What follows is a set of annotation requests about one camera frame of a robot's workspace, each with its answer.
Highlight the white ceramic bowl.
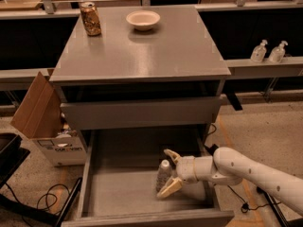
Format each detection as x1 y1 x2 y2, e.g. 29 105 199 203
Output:
126 10 160 31

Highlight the black stand leg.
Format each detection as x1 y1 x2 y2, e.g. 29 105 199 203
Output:
0 178 82 227
257 187 303 227

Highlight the black power adapter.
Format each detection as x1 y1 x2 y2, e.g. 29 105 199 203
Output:
205 144 219 155

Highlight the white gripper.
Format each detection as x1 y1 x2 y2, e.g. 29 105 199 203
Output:
156 148 198 199

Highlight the black floor cable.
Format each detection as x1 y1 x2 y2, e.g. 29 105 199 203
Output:
4 183 71 227
226 184 282 214

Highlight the left clear pump bottle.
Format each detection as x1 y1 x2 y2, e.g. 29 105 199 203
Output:
251 40 268 62

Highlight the clear plastic water bottle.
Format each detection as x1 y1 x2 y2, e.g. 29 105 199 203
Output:
156 160 172 192

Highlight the clear pump bottle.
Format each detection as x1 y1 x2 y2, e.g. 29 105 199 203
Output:
251 40 268 62
269 41 288 63

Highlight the open grey bottom drawer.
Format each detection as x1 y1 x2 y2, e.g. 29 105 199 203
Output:
62 127 234 227

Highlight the black stand leg right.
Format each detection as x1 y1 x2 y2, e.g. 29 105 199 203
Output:
257 187 303 227

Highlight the black stand leg left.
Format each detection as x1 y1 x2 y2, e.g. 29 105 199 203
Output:
0 178 82 227

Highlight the open cardboard box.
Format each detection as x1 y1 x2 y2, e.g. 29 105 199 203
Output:
10 72 86 166

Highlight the grey middle drawer front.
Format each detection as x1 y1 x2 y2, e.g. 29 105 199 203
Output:
61 96 222 130

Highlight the orange patterned drink can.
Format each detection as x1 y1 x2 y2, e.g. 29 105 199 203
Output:
80 2 101 36

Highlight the grey drawer cabinet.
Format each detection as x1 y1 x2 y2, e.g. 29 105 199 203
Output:
48 5 232 134

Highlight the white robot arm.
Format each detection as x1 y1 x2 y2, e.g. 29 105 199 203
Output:
157 145 303 216

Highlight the grey metal rail shelf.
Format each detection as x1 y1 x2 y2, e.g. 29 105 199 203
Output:
0 57 303 91

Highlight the right clear pump bottle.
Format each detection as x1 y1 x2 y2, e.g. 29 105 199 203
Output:
269 41 288 63

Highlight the black floor cable right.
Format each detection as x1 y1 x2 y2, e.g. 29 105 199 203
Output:
226 184 282 214

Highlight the black bin at left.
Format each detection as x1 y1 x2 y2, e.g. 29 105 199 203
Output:
0 133 30 188

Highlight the black floor cable left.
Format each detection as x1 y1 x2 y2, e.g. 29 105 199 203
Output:
4 183 71 227

